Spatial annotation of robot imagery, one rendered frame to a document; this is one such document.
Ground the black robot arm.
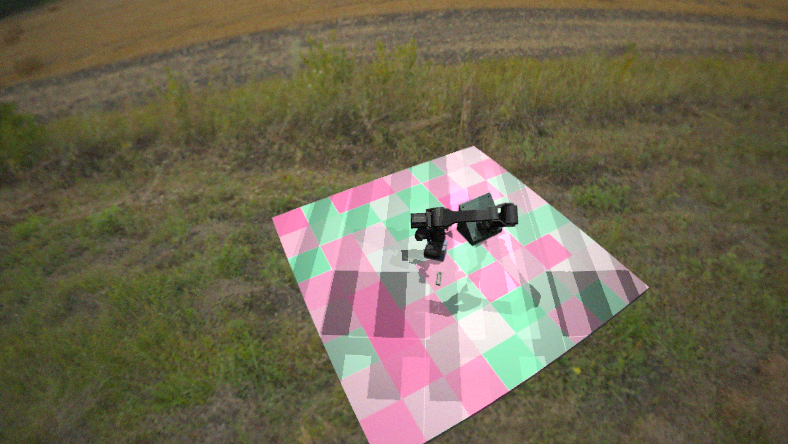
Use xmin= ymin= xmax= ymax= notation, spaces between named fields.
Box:
xmin=410 ymin=202 xmax=518 ymax=242

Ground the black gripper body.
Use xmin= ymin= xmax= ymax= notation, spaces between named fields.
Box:
xmin=424 ymin=227 xmax=449 ymax=259

